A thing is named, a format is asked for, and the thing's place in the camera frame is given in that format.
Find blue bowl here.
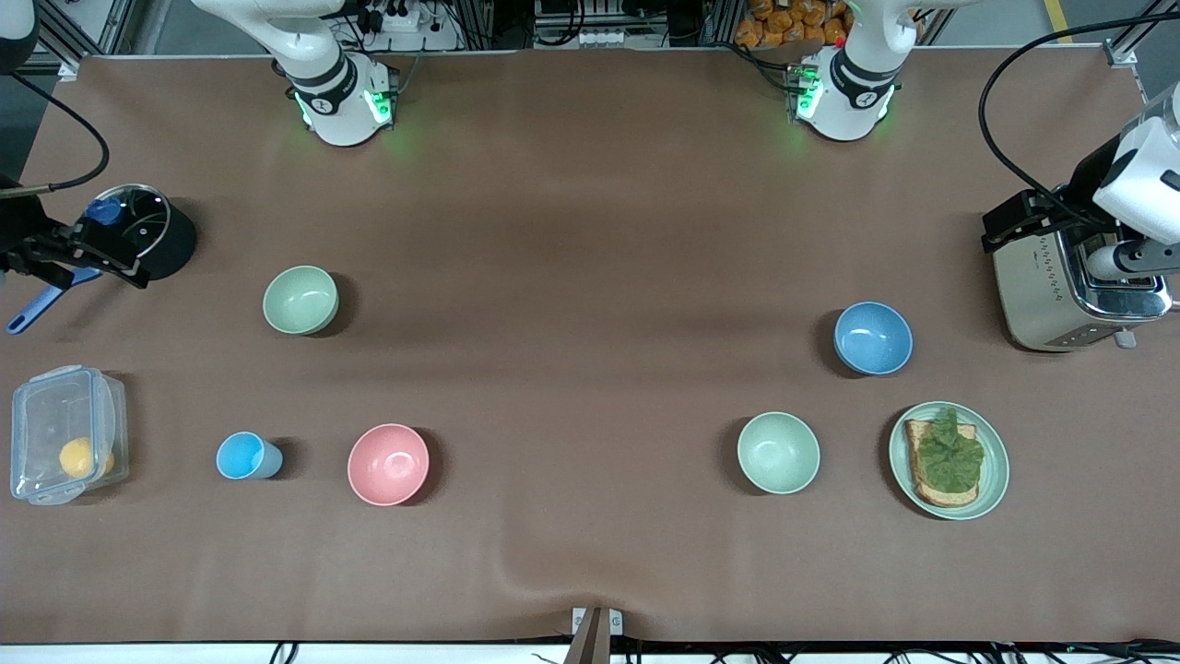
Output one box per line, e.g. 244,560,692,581
833,302,915,376

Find light green bowl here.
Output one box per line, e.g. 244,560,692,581
737,411,821,495
263,266,339,336

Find pink bowl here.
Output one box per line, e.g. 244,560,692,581
347,423,431,507

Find glass lid with blue knob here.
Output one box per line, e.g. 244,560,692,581
83,184,172,266

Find silver toaster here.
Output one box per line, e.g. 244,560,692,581
993,182,1174,353

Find clear plastic food container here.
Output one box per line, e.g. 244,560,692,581
9,365,130,506

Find yellow lemon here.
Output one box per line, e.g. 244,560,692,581
58,437,116,480

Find blue plastic cup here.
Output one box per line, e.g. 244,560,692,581
216,432,284,481

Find green lettuce leaf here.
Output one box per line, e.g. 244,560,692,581
915,408,985,494

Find light green plate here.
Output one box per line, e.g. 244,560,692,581
889,401,1010,521

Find toast slice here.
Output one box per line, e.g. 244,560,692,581
903,420,980,508

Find bag of orange items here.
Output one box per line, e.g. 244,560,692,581
735,0,854,49

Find white power strip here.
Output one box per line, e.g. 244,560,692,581
364,5,462,52

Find brown table cloth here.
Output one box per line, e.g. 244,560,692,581
0,48,1180,645

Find black saucepan with blue handle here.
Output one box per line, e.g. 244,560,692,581
7,184,197,335

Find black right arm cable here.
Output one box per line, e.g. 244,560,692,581
0,72,112,196

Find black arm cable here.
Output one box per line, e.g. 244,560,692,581
977,11,1180,222
0,72,112,196

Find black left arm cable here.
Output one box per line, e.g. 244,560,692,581
977,11,1180,222

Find metal table edge bracket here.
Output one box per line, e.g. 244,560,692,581
572,607,623,664

